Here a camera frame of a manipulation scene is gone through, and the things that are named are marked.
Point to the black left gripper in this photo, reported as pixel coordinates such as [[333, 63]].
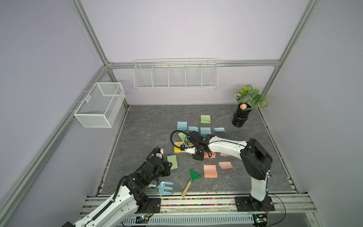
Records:
[[167, 166]]

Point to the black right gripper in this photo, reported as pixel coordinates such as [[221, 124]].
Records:
[[197, 157]]

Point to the pink memo pad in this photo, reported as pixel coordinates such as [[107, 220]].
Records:
[[210, 171], [211, 155]]

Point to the light green memo pad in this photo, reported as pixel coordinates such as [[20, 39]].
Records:
[[173, 160]]

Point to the torn blue memo page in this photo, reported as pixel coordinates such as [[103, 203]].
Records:
[[220, 129]]

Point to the yellow fanned memo pad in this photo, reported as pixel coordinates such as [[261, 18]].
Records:
[[177, 148]]

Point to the light blue memo pad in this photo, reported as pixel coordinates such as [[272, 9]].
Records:
[[182, 126]]

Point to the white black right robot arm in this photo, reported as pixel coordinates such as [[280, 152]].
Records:
[[257, 161]]

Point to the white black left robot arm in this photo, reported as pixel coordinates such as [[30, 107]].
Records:
[[129, 196]]

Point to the light blue garden fork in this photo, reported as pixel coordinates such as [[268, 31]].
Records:
[[164, 188]]

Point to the black glossy vase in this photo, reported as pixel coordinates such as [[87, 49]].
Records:
[[241, 114]]

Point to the green artificial plant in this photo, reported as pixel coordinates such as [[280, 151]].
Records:
[[250, 98]]

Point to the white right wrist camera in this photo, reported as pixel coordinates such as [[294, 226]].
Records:
[[187, 149]]

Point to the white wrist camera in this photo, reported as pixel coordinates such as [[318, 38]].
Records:
[[159, 153], [187, 149]]

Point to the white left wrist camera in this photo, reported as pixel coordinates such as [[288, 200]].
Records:
[[159, 153]]

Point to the green garden rake wooden handle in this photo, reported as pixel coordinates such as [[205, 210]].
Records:
[[194, 176]]

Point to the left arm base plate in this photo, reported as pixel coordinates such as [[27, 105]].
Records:
[[151, 205]]

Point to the white wire shelf basket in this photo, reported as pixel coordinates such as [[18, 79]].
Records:
[[193, 73]]

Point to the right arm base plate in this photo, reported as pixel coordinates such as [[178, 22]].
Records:
[[245, 204]]

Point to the white wire side basket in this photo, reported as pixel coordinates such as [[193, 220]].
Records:
[[101, 105]]

